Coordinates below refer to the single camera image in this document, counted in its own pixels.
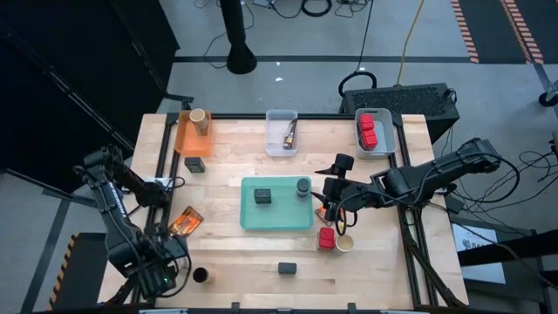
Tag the black curtain partition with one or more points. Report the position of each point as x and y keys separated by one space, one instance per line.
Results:
x=65 y=87

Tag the teal translucent tray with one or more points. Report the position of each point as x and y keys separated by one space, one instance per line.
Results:
x=279 y=213

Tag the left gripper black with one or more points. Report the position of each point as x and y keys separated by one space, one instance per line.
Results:
x=174 y=250

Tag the black yellow-striped floor plate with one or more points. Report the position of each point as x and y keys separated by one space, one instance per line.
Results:
x=87 y=275

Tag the clear plastic bin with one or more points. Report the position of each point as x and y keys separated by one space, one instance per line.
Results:
x=274 y=135

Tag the black aluminium table frame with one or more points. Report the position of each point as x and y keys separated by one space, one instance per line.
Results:
x=327 y=116

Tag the black pepper tin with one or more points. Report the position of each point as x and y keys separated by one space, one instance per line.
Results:
x=262 y=195
x=195 y=165
x=287 y=268

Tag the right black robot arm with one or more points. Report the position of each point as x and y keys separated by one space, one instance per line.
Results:
x=436 y=172

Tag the black perforated computer case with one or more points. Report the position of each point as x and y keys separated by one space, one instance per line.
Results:
x=401 y=102

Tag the black pole stand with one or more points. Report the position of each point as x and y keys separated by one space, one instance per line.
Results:
x=237 y=43

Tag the black orange-striped floor mat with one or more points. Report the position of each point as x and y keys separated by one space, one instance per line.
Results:
x=488 y=30

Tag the purple label spice jar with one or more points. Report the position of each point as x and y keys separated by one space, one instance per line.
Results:
x=303 y=187

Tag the black power adapter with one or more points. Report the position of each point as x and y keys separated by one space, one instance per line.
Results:
x=455 y=203

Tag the taco seasoning packet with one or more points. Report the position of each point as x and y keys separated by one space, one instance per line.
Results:
x=187 y=220
x=320 y=214
x=289 y=137

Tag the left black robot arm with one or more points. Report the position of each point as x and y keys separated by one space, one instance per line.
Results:
x=115 y=209

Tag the orange translucent bin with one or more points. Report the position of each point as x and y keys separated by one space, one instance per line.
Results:
x=192 y=146

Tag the white printed sign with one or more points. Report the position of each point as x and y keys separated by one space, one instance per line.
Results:
x=477 y=261

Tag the grey plastic bin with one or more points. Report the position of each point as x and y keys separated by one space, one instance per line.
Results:
x=385 y=139

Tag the black lid gold jar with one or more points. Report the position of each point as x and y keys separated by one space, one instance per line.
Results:
x=200 y=275

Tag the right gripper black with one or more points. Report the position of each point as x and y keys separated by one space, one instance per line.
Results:
x=338 y=192

